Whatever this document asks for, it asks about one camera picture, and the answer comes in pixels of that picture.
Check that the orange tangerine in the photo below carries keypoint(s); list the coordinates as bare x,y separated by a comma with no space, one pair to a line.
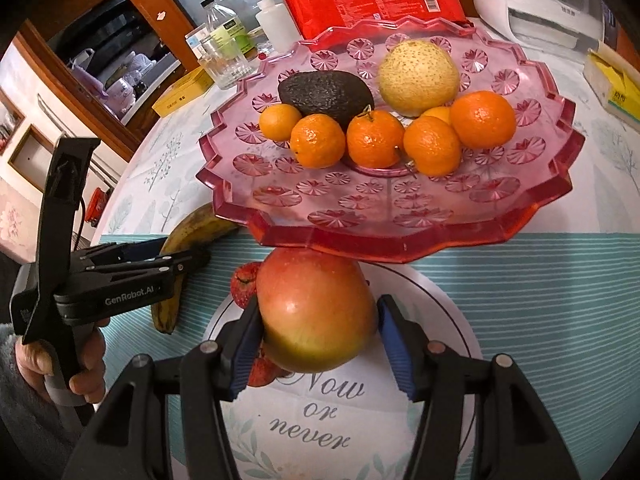
483,120

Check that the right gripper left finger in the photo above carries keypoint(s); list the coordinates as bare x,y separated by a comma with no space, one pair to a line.
128,438

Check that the person's left hand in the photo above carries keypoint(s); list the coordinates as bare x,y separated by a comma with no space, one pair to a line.
34,363

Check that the large orange with stem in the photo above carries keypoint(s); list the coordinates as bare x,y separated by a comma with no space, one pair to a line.
374,139

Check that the yellow sponge pack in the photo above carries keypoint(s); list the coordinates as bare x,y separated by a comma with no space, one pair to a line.
615,83

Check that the red yellow apple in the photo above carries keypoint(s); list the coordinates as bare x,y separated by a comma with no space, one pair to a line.
317,309

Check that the small white carton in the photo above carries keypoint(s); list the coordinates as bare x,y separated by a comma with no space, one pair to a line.
195,39

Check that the round white printed plate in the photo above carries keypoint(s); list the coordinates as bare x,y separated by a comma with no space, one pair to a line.
351,422

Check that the pink glass fruit bowl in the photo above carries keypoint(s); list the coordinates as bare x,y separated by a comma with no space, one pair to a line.
392,215

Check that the yellow speckled pear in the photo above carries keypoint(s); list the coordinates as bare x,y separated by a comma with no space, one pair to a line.
417,75

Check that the teal striped table runner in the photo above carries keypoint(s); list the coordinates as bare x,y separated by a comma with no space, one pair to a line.
566,308

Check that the clear drinking glass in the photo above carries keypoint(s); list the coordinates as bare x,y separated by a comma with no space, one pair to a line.
224,62

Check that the white countertop appliance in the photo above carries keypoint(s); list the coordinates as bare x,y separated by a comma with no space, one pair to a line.
569,24

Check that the medium tangerine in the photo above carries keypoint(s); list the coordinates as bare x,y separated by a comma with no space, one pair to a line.
433,146

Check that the clear bottle green label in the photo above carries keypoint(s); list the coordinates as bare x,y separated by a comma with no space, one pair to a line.
224,24

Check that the white tree-print tablecloth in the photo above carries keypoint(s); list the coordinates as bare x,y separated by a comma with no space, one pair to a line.
159,187

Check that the red strawberry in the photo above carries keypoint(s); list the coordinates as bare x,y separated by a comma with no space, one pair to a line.
264,371
243,283

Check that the white squeeze bottle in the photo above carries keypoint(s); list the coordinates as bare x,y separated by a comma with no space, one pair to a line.
278,25

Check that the spotted yellow banana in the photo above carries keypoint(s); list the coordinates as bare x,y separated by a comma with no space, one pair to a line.
200,227

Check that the dark avocado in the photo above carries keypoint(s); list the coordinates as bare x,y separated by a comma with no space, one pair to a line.
340,95

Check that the small yellow-orange citrus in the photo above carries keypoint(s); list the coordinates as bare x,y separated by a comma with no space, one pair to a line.
440,112

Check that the small tangerine in bowl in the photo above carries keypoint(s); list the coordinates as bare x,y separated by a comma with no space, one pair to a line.
277,121

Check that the small tangerine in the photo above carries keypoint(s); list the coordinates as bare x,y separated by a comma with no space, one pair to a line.
277,121
318,141

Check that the yellow flat box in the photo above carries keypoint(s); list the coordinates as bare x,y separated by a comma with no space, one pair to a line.
188,88

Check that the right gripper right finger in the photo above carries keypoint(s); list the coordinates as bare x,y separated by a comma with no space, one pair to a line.
515,436

